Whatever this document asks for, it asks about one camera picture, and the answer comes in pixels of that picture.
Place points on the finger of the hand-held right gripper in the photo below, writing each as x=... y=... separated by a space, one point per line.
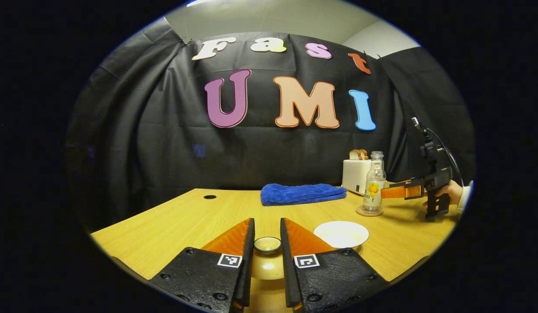
x=399 y=192
x=414 y=180

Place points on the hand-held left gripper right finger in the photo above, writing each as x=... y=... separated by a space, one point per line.
x=288 y=274

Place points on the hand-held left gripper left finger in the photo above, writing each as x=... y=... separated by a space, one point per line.
x=246 y=269

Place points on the clear plastic water bottle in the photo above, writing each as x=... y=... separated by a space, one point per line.
x=374 y=191

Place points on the round wooden coaster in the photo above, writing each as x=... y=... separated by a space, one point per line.
x=360 y=212

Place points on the white toaster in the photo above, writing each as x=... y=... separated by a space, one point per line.
x=353 y=174

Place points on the bread slice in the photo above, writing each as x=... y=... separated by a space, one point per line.
x=364 y=154
x=355 y=154

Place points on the blue towel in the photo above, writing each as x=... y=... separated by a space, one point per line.
x=303 y=193

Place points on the black backdrop cloth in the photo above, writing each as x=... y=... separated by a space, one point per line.
x=164 y=152

